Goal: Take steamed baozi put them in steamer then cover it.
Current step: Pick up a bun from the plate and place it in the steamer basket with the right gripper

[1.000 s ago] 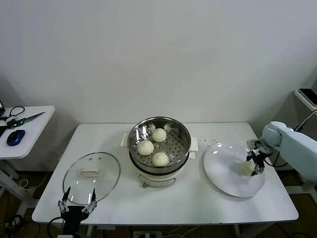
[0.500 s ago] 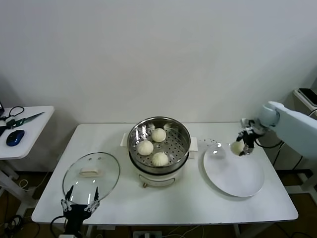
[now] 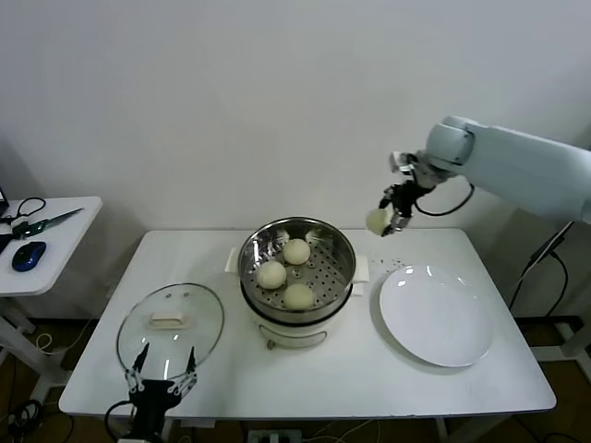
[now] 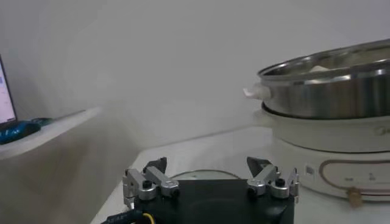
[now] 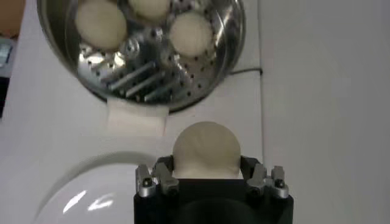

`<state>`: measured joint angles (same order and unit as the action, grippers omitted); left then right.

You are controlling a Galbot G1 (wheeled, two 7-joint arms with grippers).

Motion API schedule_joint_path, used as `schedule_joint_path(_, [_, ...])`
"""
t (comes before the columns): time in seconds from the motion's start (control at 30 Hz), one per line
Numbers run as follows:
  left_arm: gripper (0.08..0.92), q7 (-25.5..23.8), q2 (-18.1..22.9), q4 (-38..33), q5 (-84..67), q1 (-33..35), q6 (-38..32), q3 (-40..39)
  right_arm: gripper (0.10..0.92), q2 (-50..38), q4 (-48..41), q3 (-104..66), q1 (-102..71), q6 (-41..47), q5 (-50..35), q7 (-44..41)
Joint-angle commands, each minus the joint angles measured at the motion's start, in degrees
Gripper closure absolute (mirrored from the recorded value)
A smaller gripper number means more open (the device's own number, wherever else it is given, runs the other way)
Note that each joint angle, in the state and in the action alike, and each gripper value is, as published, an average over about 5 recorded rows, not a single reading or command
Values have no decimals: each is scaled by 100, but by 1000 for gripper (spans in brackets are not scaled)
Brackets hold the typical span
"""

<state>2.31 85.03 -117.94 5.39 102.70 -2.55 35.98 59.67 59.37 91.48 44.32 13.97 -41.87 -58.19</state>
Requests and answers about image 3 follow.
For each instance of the white side table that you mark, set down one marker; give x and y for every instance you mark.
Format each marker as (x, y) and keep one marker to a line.
(69, 240)

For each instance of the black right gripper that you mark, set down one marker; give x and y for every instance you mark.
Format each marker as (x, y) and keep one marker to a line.
(411, 191)

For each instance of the blue computer mouse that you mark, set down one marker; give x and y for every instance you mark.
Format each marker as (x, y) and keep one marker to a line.
(28, 256)

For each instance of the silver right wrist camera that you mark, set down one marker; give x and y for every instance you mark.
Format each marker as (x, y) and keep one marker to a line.
(399, 162)

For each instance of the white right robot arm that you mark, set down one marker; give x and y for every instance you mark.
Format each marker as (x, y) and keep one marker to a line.
(517, 161)

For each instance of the steel steamer basket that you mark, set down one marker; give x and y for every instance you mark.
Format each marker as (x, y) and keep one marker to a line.
(328, 281)

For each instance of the white steamed baozi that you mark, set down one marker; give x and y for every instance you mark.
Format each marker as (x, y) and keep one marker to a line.
(296, 251)
(298, 295)
(377, 221)
(271, 274)

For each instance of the white round plate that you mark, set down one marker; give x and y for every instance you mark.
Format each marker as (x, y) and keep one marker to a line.
(434, 314)

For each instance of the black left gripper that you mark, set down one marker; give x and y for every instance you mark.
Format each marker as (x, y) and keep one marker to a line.
(154, 397)

